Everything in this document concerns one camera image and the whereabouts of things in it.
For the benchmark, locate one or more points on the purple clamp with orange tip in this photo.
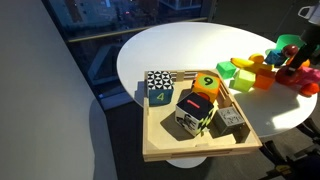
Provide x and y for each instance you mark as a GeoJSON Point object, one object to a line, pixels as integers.
{"type": "Point", "coordinates": [276, 153]}

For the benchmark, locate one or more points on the pink cube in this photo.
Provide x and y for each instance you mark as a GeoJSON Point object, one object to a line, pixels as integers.
{"type": "Point", "coordinates": [310, 75]}

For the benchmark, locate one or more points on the green cube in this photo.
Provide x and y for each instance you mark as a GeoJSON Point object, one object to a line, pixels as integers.
{"type": "Point", "coordinates": [226, 70]}

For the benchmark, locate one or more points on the white table pedestal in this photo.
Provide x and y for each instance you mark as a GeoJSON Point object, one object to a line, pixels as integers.
{"type": "Point", "coordinates": [186, 162]}

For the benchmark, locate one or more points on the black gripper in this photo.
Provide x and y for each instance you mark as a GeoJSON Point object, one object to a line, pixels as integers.
{"type": "Point", "coordinates": [313, 36]}

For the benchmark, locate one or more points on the orange cube with number nine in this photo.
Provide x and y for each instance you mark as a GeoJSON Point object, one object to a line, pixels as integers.
{"type": "Point", "coordinates": [206, 85]}

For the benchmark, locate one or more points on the toy orange fruit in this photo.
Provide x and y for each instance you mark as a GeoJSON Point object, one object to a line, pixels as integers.
{"type": "Point", "coordinates": [305, 63]}

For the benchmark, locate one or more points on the dark red toy plum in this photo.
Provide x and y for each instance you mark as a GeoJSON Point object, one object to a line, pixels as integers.
{"type": "Point", "coordinates": [290, 50]}

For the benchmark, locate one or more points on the black cube with red stripe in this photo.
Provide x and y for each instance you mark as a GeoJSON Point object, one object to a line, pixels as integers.
{"type": "Point", "coordinates": [194, 111]}

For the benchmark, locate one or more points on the checkered cube with number four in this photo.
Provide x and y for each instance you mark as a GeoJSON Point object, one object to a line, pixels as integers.
{"type": "Point", "coordinates": [160, 88]}

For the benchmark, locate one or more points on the grey printed cube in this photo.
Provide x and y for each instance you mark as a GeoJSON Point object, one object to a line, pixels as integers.
{"type": "Point", "coordinates": [229, 120]}

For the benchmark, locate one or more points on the wooden tray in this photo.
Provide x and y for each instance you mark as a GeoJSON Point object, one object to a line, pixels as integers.
{"type": "Point", "coordinates": [166, 143]}

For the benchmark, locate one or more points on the plain orange cube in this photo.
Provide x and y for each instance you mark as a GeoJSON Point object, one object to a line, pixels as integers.
{"type": "Point", "coordinates": [264, 81]}

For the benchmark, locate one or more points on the red toy apple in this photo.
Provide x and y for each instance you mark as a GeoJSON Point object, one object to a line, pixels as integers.
{"type": "Point", "coordinates": [285, 77]}

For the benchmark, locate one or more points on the yellow-green cube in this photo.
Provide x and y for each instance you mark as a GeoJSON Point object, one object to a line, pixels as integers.
{"type": "Point", "coordinates": [244, 81]}

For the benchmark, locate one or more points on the small yellow toy lemon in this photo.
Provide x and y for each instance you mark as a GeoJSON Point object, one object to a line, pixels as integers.
{"type": "Point", "coordinates": [257, 58]}

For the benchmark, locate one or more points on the window handrail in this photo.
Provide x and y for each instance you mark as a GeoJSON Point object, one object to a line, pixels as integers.
{"type": "Point", "coordinates": [133, 30]}

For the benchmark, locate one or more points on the green plastic bowl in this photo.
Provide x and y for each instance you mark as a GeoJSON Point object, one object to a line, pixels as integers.
{"type": "Point", "coordinates": [288, 40]}

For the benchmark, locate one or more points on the teal cube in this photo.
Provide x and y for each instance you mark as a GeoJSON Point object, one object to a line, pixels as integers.
{"type": "Point", "coordinates": [275, 57]}

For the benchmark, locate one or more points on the yellow toy banana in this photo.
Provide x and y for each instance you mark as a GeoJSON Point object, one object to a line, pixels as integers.
{"type": "Point", "coordinates": [241, 62]}

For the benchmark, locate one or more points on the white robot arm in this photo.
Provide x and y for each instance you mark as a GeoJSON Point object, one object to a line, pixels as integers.
{"type": "Point", "coordinates": [311, 13]}

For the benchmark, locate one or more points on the small orange ball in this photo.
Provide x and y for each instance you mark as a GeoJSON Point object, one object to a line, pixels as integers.
{"type": "Point", "coordinates": [309, 89]}

